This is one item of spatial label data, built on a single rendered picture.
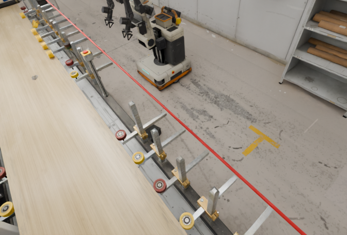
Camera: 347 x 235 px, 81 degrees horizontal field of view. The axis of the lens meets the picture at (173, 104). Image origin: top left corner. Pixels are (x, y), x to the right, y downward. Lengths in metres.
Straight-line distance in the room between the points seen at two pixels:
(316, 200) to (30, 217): 2.32
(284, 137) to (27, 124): 2.62
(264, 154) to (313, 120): 0.83
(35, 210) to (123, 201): 0.53
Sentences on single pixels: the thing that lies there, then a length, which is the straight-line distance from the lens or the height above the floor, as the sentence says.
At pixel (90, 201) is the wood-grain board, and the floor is 0.90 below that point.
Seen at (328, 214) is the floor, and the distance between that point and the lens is 2.50.
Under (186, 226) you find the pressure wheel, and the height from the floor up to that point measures 0.91.
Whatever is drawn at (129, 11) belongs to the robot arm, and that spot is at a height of 1.26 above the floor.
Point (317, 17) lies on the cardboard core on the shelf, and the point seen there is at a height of 0.96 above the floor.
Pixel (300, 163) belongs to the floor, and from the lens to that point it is 2.63.
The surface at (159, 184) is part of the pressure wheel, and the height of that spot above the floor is 0.91.
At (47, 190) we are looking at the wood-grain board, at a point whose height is 0.90.
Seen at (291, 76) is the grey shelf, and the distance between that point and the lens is 3.35.
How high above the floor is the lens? 2.14
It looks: 48 degrees down
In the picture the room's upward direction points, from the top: 8 degrees counter-clockwise
